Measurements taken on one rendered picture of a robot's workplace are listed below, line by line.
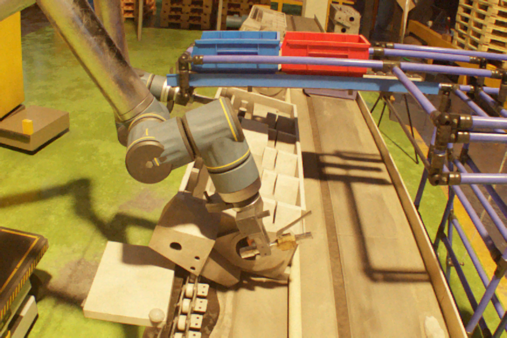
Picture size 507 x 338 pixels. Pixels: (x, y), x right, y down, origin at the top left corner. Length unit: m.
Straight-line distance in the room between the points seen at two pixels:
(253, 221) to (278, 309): 0.32
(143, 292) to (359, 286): 0.63
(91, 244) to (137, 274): 1.45
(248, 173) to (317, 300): 0.47
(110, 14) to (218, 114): 0.84
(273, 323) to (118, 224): 1.78
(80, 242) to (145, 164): 1.77
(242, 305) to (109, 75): 0.69
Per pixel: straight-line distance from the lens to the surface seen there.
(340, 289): 1.38
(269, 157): 1.59
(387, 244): 1.62
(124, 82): 1.10
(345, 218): 1.69
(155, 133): 1.00
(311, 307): 1.29
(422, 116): 5.06
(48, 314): 2.31
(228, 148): 0.99
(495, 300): 1.80
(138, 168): 1.00
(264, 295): 1.31
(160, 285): 1.24
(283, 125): 1.91
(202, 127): 0.97
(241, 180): 1.02
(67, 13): 1.07
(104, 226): 2.84
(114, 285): 1.24
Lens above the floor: 1.64
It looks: 27 degrees down
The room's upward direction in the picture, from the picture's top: 6 degrees clockwise
